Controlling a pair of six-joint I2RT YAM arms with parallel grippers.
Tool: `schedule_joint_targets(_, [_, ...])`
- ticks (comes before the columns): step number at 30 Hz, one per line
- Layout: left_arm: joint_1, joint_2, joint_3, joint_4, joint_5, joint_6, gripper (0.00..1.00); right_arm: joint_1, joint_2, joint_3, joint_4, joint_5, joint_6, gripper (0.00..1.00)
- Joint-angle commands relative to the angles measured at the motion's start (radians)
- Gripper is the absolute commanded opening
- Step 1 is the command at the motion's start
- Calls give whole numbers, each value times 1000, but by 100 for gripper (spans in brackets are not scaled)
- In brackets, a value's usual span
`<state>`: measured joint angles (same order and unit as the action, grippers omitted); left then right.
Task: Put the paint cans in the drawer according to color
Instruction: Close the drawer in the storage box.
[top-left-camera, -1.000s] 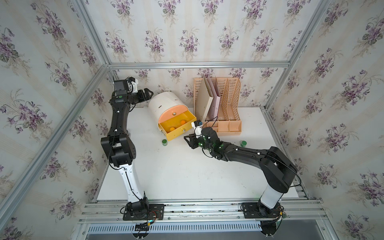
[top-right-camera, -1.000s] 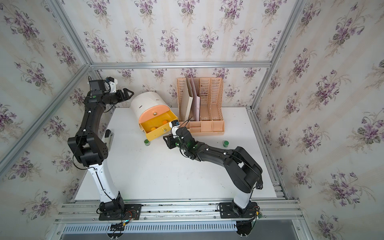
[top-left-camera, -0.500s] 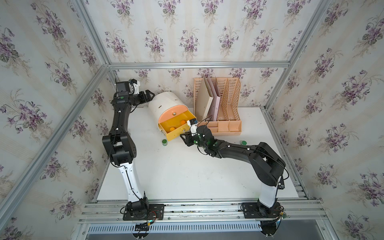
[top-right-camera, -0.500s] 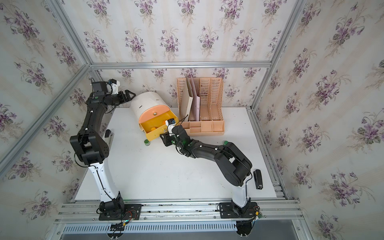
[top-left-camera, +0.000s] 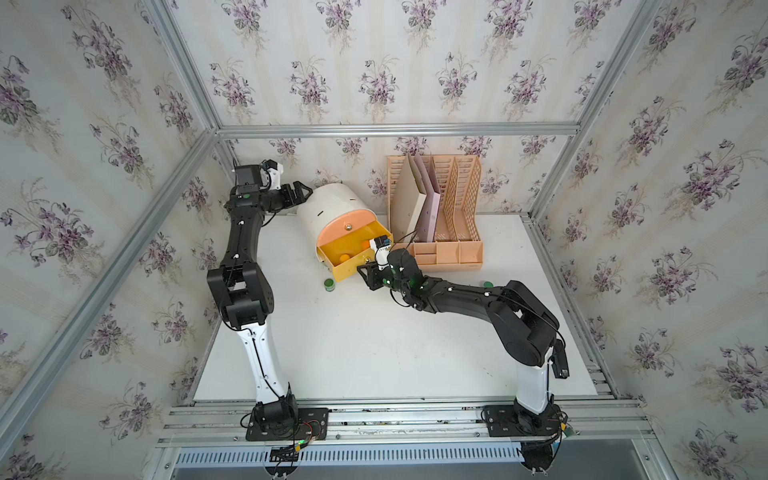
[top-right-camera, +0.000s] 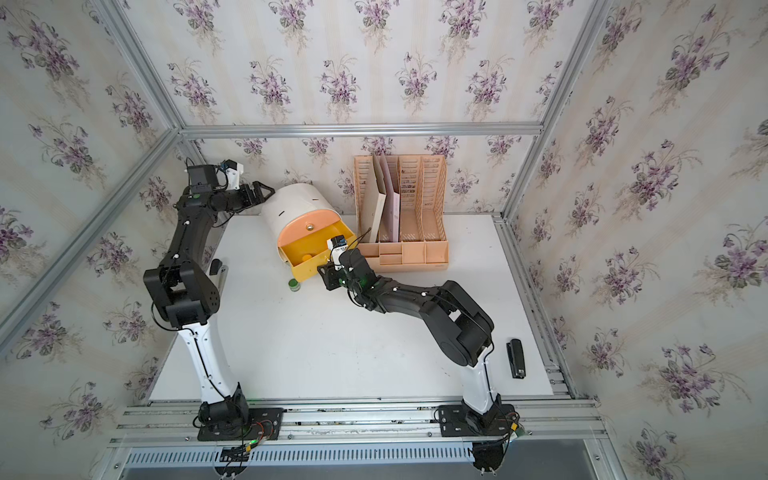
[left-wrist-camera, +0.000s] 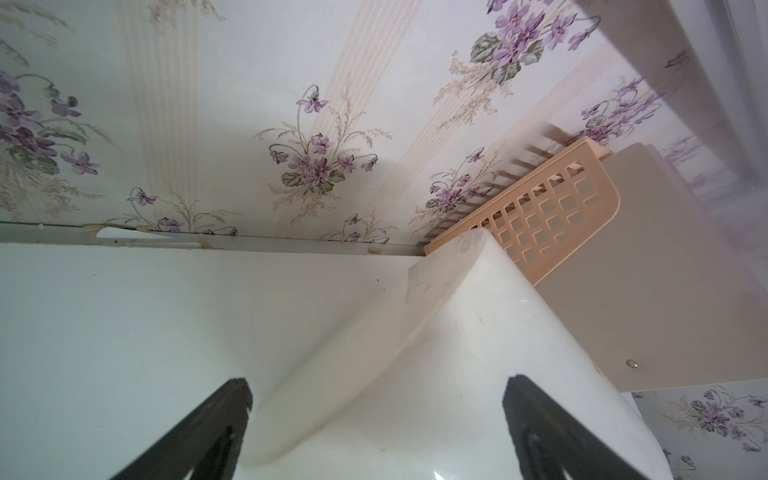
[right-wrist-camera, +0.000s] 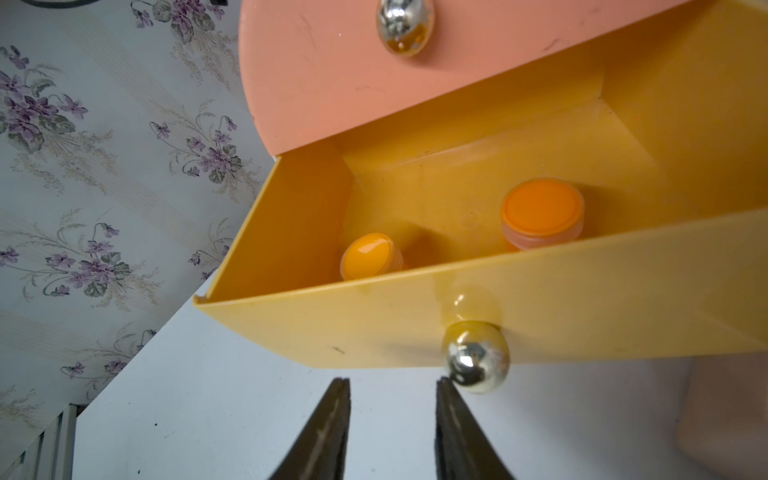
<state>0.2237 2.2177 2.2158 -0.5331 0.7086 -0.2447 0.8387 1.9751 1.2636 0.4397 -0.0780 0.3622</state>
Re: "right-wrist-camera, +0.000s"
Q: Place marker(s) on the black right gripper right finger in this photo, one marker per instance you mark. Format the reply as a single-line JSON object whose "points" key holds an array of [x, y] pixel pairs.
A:
{"points": [[462, 451]]}

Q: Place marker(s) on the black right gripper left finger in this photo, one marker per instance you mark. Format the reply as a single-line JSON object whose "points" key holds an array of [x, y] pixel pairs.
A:
{"points": [[319, 451]]}

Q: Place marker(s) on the yellow paint can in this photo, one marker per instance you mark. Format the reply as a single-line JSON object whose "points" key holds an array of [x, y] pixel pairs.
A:
{"points": [[371, 255]]}

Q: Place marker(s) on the orange paint can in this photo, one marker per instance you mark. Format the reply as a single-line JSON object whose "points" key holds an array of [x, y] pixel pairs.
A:
{"points": [[542, 212]]}

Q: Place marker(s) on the pink top drawer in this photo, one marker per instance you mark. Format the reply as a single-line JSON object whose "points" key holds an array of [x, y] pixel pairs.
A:
{"points": [[314, 69]]}

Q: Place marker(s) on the yellow drawer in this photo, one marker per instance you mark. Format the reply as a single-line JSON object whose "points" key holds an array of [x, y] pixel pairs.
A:
{"points": [[662, 126]]}

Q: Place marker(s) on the beige plastic file organizer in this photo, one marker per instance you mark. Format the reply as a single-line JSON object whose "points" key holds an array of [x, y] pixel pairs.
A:
{"points": [[724, 420]]}

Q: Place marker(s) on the aluminium rail frame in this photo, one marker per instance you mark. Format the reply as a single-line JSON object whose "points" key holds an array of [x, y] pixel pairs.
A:
{"points": [[51, 455]]}

